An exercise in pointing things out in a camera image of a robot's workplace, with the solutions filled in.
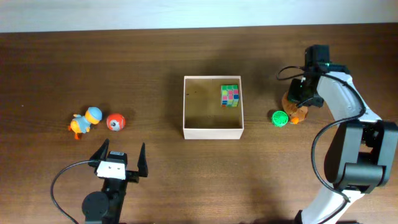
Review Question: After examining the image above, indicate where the orange and blue duck toy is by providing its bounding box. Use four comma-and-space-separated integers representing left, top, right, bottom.
68, 107, 103, 140

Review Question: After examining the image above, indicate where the pink open cardboard box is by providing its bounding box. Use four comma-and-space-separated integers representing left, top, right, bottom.
182, 76, 244, 140

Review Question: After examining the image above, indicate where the multicolour puzzle cube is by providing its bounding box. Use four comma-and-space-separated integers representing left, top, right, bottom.
221, 85, 240, 108

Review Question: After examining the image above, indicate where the brown plush animal toy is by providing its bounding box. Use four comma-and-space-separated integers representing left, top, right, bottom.
282, 91, 308, 124

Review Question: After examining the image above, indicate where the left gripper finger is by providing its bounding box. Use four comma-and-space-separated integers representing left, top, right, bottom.
90, 139, 109, 161
137, 143, 149, 177

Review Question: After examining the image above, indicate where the green round disc toy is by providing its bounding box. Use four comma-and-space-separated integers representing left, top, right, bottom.
271, 111, 289, 127

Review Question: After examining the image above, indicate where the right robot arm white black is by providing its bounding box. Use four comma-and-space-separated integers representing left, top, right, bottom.
286, 45, 397, 223

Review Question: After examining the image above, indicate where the orange and grey ball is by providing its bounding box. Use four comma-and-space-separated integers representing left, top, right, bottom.
106, 113, 126, 131

